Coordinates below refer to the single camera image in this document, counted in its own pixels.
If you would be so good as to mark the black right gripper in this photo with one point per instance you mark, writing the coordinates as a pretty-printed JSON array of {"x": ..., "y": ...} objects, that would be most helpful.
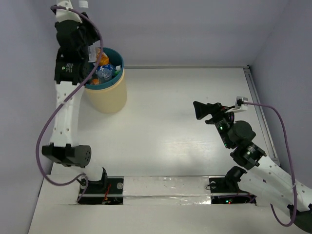
[{"x": 216, "y": 109}]

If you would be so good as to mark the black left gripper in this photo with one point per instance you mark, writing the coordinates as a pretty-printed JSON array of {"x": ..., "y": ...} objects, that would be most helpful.
[{"x": 86, "y": 30}]

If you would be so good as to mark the small orange juice bottle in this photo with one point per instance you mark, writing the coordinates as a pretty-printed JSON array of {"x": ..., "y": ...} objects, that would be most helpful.
[{"x": 104, "y": 59}]

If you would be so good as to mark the small blue label water bottle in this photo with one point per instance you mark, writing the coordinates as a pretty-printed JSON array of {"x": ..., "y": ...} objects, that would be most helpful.
[{"x": 107, "y": 72}]

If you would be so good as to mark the orange label drink bottle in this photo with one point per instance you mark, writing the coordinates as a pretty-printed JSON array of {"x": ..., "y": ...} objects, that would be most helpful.
[{"x": 95, "y": 81}]

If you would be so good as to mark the clear bottle white cap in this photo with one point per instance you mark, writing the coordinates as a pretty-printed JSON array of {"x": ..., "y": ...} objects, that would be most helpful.
[{"x": 91, "y": 33}]

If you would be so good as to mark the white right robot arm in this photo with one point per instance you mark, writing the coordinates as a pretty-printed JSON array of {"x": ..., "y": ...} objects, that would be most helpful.
[{"x": 255, "y": 172}]

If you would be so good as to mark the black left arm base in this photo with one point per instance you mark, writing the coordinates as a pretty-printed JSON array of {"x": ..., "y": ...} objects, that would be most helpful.
[{"x": 106, "y": 191}]

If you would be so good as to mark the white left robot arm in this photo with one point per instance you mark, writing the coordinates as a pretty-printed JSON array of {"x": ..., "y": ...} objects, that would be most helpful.
[{"x": 58, "y": 140}]

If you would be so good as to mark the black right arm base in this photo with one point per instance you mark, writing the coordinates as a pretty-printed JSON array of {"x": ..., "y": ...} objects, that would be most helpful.
[{"x": 225, "y": 189}]

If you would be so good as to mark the cream bin with teal rim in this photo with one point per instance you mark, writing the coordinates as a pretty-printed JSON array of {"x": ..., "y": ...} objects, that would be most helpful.
[{"x": 109, "y": 96}]

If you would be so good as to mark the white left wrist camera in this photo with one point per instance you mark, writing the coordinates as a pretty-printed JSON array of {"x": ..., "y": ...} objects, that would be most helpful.
[{"x": 63, "y": 11}]

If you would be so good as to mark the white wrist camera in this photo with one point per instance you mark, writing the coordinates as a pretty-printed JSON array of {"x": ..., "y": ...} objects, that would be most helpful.
[
  {"x": 63, "y": 11},
  {"x": 240, "y": 105}
]

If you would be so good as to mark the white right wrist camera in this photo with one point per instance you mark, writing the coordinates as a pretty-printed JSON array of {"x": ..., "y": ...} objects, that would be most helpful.
[{"x": 240, "y": 105}]

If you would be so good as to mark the aluminium side rail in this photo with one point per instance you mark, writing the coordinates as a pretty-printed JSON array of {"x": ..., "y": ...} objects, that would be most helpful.
[{"x": 261, "y": 117}]

